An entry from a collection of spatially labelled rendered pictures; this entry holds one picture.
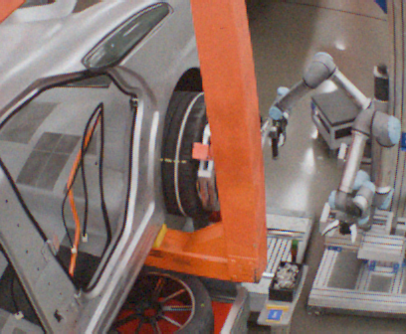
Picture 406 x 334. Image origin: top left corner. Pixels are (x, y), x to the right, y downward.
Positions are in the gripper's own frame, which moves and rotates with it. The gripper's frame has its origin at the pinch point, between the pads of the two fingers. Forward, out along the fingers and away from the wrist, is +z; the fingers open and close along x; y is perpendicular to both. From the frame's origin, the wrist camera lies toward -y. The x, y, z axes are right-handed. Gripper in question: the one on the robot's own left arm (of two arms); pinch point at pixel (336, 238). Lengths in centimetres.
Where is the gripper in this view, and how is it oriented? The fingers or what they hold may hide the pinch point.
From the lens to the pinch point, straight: 226.2
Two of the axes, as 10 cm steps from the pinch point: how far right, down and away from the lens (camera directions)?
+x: -7.9, -2.0, 5.8
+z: -5.7, 5.9, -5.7
